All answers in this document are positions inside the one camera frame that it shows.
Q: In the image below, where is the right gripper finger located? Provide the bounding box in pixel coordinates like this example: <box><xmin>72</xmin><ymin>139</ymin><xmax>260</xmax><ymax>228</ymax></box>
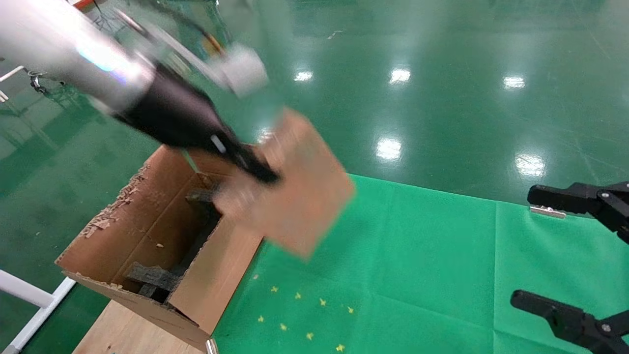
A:
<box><xmin>527</xmin><ymin>181</ymin><xmax>629</xmax><ymax>245</ymax></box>
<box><xmin>510</xmin><ymin>290</ymin><xmax>629</xmax><ymax>354</ymax></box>

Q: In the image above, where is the small cardboard box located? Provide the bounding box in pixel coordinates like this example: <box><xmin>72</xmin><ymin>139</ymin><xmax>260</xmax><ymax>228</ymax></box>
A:
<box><xmin>214</xmin><ymin>108</ymin><xmax>355</xmax><ymax>260</ymax></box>

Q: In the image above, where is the white metal support frame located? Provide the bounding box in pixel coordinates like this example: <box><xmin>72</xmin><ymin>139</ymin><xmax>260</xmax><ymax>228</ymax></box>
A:
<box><xmin>0</xmin><ymin>269</ymin><xmax>77</xmax><ymax>354</ymax></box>

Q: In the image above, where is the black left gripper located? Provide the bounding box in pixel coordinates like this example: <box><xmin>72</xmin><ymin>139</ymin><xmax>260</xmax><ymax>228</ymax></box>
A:
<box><xmin>115</xmin><ymin>69</ymin><xmax>282</xmax><ymax>185</ymax></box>

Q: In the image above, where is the large open cardboard carton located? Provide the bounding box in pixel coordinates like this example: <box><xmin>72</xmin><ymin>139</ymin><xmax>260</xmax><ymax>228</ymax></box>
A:
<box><xmin>55</xmin><ymin>145</ymin><xmax>266</xmax><ymax>352</ymax></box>

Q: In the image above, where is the green table cloth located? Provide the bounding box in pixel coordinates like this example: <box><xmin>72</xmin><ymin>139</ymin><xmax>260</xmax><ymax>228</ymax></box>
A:
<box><xmin>212</xmin><ymin>172</ymin><xmax>629</xmax><ymax>354</ymax></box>

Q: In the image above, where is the black foam block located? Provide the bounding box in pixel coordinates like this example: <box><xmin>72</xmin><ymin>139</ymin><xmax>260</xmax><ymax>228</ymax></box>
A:
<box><xmin>186</xmin><ymin>187</ymin><xmax>223</xmax><ymax>232</ymax></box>
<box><xmin>123</xmin><ymin>263</ymin><xmax>183</xmax><ymax>301</ymax></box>

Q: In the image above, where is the white metal frame table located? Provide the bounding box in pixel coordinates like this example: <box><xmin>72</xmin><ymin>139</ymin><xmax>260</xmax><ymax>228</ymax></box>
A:
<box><xmin>0</xmin><ymin>65</ymin><xmax>26</xmax><ymax>102</ymax></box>

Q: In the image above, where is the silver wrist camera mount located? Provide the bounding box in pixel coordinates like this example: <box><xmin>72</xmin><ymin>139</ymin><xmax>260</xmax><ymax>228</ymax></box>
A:
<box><xmin>147</xmin><ymin>25</ymin><xmax>269</xmax><ymax>98</ymax></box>

